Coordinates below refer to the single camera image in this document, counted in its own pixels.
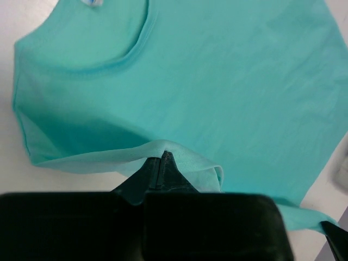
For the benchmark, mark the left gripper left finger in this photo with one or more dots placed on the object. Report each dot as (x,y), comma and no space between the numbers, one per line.
(103,225)

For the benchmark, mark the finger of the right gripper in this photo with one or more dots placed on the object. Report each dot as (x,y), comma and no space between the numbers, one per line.
(337,240)

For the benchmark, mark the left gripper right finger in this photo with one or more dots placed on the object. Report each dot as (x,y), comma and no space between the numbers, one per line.
(181,223)

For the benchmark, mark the teal t-shirt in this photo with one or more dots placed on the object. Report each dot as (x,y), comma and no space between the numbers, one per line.
(248,96)

